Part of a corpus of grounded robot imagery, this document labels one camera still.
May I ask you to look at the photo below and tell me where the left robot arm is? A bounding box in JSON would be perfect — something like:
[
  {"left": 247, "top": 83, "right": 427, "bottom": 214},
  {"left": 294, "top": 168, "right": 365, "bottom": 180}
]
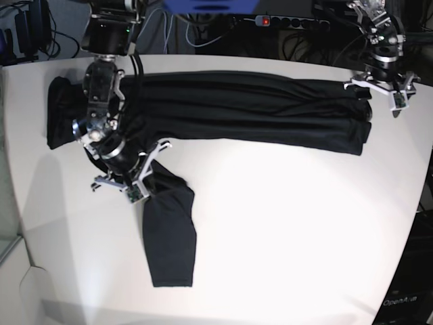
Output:
[{"left": 318, "top": 1, "right": 419, "bottom": 118}]

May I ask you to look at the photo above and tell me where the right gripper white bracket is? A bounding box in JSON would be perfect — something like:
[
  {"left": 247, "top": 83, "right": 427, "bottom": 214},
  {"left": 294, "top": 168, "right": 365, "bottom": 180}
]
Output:
[{"left": 91, "top": 140, "right": 172, "bottom": 203}]

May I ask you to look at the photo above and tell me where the blue box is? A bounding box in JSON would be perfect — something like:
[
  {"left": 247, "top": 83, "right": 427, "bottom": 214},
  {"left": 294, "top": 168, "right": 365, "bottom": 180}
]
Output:
[{"left": 163, "top": 0, "right": 259, "bottom": 14}]

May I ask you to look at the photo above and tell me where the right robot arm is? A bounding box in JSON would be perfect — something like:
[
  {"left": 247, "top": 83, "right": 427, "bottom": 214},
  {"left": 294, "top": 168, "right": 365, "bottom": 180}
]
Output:
[{"left": 72, "top": 1, "right": 171, "bottom": 203}]

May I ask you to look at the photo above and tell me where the white power strip red switch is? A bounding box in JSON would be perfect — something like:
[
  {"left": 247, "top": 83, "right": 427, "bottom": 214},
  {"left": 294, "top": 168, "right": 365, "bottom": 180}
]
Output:
[{"left": 252, "top": 15, "right": 331, "bottom": 32}]

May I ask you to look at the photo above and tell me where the black OpenArm base unit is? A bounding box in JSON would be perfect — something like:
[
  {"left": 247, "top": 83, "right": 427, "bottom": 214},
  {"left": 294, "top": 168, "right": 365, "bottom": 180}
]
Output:
[{"left": 373, "top": 211, "right": 432, "bottom": 324}]

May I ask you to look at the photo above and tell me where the grey cable bundle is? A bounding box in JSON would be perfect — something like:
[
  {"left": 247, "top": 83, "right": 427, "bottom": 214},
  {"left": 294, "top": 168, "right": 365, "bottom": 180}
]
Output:
[{"left": 145, "top": 6, "right": 237, "bottom": 54}]

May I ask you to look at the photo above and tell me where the black power brick on floor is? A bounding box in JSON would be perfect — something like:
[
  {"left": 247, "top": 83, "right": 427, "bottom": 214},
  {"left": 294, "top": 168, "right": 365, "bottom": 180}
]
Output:
[{"left": 15, "top": 1, "right": 51, "bottom": 56}]

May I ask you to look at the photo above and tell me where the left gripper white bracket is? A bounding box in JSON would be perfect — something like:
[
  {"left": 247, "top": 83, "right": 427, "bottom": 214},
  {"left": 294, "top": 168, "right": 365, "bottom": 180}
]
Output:
[{"left": 343, "top": 72, "right": 420, "bottom": 117}]

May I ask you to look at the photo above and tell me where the black long-sleeve T-shirt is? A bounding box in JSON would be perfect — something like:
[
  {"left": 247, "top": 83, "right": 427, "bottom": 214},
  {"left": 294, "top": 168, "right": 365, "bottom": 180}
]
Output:
[{"left": 45, "top": 70, "right": 373, "bottom": 288}]

